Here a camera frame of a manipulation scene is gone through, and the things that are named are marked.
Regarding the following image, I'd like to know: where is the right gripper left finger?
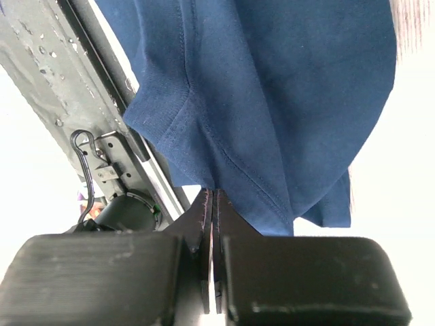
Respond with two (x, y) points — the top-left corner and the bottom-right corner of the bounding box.
(1, 190), (213, 325)

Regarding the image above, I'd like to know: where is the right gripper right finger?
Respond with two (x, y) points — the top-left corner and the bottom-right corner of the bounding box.
(212, 190), (412, 325)

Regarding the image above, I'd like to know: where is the navy blue t shirt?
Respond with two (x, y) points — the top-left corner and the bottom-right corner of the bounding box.
(94, 0), (398, 237)

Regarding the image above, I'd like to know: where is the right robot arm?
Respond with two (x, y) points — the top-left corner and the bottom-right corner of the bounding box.
(1, 130), (412, 325)

